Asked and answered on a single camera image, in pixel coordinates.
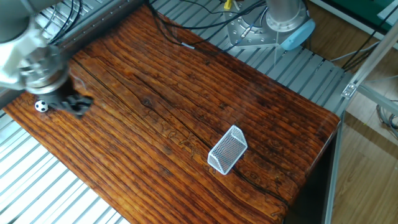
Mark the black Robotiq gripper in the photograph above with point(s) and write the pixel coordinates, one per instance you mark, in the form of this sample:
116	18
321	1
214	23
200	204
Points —
57	96

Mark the small black-white soccer ball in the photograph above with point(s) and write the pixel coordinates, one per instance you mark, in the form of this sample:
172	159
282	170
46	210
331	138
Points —
41	106

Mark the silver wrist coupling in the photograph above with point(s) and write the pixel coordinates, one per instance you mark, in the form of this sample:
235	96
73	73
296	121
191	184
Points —
46	74

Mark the glossy wood-grain board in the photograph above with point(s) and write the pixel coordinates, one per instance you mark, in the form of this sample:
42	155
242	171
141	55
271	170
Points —
186	109

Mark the yellow connector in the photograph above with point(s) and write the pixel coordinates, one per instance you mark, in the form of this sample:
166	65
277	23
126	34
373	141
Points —
228	4

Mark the aluminium table leg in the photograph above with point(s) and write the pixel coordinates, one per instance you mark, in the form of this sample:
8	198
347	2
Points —
333	168

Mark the green desk mat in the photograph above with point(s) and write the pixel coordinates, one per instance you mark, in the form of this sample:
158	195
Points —
357	9

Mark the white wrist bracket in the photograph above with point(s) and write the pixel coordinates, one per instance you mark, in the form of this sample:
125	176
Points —
15	59

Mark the grey aluminium rail beam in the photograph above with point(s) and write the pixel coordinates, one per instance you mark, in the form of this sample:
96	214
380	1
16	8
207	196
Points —
93	28

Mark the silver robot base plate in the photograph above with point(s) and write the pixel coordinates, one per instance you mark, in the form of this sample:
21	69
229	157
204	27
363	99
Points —
248	35

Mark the silver corner bracket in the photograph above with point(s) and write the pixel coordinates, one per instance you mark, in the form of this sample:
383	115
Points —
349	90

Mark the aluminium frame post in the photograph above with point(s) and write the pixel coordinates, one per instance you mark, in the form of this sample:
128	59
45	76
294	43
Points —
370	59

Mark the aluminium frame crossbar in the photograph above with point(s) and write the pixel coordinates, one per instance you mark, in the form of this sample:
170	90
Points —
377	99

